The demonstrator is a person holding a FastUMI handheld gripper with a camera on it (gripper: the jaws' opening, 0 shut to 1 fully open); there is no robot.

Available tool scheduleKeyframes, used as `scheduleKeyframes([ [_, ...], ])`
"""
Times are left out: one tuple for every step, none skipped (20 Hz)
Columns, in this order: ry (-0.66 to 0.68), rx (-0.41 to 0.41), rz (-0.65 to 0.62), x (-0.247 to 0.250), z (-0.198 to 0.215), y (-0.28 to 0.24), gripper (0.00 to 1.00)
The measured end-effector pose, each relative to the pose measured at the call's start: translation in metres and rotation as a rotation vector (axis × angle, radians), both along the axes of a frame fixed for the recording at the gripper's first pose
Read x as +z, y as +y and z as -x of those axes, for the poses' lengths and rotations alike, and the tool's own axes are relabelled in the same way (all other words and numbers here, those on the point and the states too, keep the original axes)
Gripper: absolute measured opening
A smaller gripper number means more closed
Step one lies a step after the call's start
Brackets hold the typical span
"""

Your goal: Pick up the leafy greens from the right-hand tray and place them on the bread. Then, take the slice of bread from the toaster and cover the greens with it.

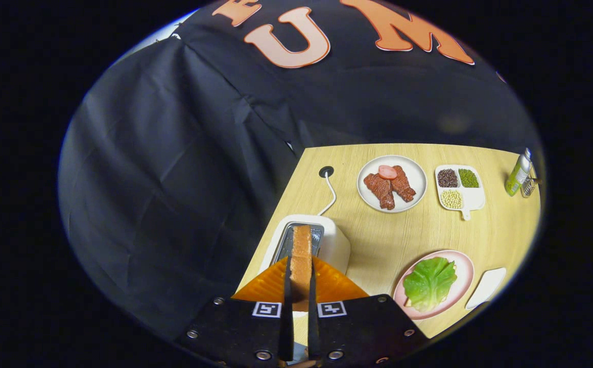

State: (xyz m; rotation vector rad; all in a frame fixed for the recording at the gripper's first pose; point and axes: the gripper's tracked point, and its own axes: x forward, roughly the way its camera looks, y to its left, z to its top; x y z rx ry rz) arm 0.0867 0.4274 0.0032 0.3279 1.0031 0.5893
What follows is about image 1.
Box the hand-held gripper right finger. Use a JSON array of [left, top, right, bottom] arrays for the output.
[[307, 257, 430, 365]]

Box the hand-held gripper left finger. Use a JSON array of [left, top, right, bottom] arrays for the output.
[[175, 257, 295, 367]]

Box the brown crust bread slice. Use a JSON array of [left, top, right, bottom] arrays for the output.
[[290, 225, 313, 312]]

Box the green lettuce leaf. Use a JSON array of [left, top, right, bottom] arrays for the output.
[[403, 257, 458, 312]]

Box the white toaster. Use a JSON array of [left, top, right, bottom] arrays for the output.
[[259, 215, 351, 277]]

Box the brown meat piece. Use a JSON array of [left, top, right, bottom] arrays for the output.
[[391, 165, 416, 202], [364, 173, 395, 210]]

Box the pink round plate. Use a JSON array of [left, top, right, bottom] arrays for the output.
[[393, 250, 475, 320]]

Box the round white plate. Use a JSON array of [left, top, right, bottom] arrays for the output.
[[357, 155, 428, 213]]

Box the white rounded square plate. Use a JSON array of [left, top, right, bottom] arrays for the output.
[[466, 267, 507, 310]]

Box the pile of yellow soybeans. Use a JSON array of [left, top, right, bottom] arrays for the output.
[[441, 190, 464, 209]]

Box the black backdrop cloth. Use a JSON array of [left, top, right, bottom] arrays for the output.
[[59, 0, 544, 353]]

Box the white divided dish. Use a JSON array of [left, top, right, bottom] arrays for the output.
[[435, 165, 486, 221]]

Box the silver green drink bottle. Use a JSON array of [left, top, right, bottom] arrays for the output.
[[505, 148, 532, 197]]

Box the white toaster cable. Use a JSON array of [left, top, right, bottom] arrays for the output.
[[318, 171, 338, 216]]

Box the metal wire basket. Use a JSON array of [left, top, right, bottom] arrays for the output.
[[521, 176, 542, 198]]

